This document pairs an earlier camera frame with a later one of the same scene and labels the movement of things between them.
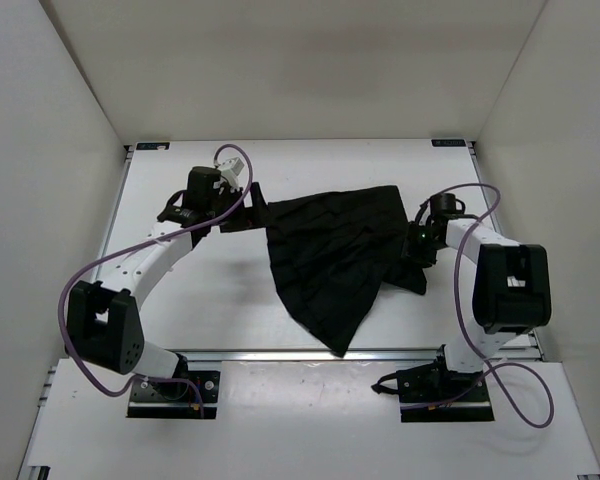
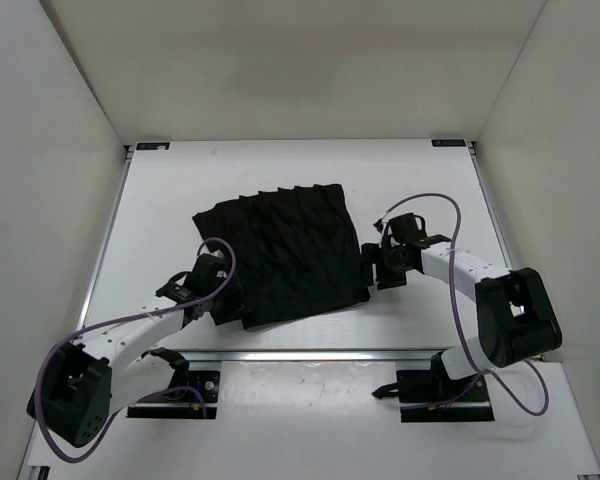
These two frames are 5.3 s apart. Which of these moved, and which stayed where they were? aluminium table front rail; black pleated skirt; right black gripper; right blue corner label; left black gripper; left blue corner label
Moved: left black gripper; right black gripper; black pleated skirt
Stayed: left blue corner label; aluminium table front rail; right blue corner label
